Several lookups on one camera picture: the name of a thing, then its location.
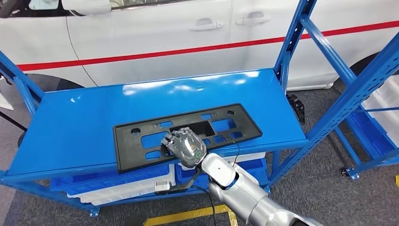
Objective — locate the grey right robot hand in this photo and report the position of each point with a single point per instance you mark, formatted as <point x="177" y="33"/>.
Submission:
<point x="187" y="148"/>

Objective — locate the black plastic plate frame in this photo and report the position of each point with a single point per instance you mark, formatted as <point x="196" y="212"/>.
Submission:
<point x="124" y="146"/>

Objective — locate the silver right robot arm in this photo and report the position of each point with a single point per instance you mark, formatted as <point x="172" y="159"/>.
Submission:
<point x="246" y="193"/>

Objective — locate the blue metal shelf rack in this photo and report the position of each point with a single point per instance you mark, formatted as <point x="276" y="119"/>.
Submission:
<point x="78" y="131"/>

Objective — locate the black ribbed plastic part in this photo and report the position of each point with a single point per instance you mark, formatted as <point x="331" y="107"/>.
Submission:
<point x="296" y="107"/>

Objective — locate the blue wheeled shelf rack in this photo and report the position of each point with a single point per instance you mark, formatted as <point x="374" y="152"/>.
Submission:
<point x="346" y="146"/>

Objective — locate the white plastic crate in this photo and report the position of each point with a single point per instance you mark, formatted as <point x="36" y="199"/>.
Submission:
<point x="249" y="156"/>
<point x="124" y="193"/>
<point x="383" y="106"/>

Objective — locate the white car with red stripe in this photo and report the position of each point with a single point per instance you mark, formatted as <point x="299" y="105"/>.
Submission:
<point x="140" y="37"/>

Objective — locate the black round-base stand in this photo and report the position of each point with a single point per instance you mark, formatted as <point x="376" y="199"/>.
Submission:
<point x="21" y="138"/>

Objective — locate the pale wrist camera on bracket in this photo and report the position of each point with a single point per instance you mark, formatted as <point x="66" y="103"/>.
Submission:
<point x="162" y="186"/>

